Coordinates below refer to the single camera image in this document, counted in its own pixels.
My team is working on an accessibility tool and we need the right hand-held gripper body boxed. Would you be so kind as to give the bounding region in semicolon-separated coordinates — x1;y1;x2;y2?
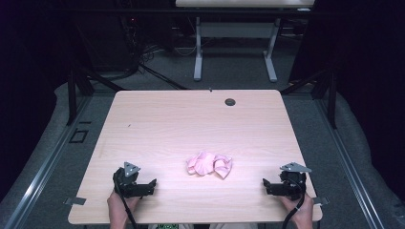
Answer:
279;161;312;201

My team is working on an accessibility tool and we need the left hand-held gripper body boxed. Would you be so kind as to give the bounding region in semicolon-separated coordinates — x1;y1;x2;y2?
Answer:
112;161;148;199

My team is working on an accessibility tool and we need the person's left hand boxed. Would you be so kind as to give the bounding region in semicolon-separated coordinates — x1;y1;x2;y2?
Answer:
106;190;141;221

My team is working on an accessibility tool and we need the person's right hand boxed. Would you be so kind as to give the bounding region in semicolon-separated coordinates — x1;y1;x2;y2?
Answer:
279;192;315;223

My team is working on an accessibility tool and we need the crumpled pink cloth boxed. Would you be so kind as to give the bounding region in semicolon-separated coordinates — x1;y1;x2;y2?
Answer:
185;150;234;180

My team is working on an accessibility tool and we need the white table with metal legs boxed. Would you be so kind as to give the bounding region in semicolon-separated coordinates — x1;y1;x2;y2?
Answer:
175;0;316;83

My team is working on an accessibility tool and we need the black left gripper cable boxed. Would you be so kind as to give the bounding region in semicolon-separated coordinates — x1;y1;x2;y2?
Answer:
113;173;139;229

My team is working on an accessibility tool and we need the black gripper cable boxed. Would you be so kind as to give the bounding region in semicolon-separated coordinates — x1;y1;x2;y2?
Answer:
281;179;307;229
113;173;139;229

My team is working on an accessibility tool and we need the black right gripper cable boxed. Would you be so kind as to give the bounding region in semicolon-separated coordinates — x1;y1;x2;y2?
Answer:
281;179;307;229

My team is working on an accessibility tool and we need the aluminium floor rail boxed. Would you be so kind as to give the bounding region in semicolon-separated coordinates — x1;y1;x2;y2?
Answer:
2;94;94;229
314;94;387;229

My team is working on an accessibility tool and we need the black metal frame stand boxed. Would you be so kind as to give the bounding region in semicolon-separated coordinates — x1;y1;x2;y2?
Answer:
280;67;339;130
66;61;126;127

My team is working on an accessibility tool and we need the bundle of black floor cables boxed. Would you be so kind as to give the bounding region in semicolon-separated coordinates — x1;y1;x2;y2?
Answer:
118;13;193;92

